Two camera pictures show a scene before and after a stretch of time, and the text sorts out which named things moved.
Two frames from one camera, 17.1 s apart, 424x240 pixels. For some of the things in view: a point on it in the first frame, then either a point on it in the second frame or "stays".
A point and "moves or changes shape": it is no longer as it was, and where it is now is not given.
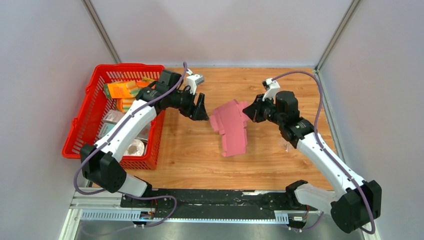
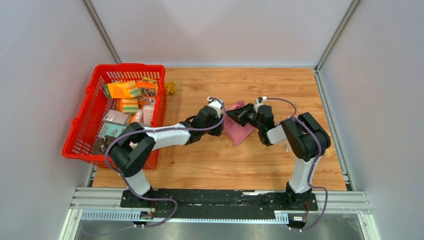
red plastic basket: [90, 118] stays
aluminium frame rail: [107, 206] stays
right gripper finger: [254, 112] → [235, 113]
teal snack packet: [106, 127] stays
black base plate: [172, 203] stays
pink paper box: [230, 120] moves or changes shape
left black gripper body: [183, 101] → [216, 131]
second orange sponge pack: [123, 105] stays
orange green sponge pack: [122, 89] stays
